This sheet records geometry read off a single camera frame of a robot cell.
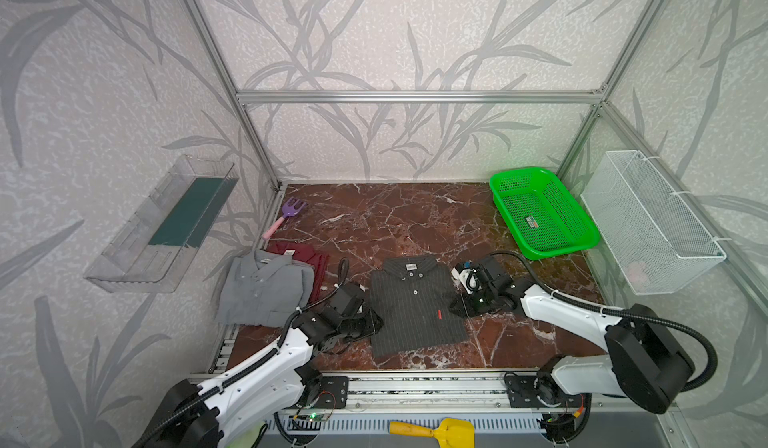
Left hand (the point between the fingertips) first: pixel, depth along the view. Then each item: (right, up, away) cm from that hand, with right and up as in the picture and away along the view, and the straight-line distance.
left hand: (386, 317), depth 81 cm
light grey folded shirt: (-36, +6, +6) cm, 37 cm away
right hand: (+19, +3, +5) cm, 20 cm away
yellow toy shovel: (+15, -21, -14) cm, 30 cm away
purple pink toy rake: (-39, +29, +31) cm, 58 cm away
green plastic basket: (+57, +26, +31) cm, 70 cm away
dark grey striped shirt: (+8, +1, +4) cm, 9 cm away
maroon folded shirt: (-28, +15, +17) cm, 36 cm away
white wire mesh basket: (+58, +22, -20) cm, 65 cm away
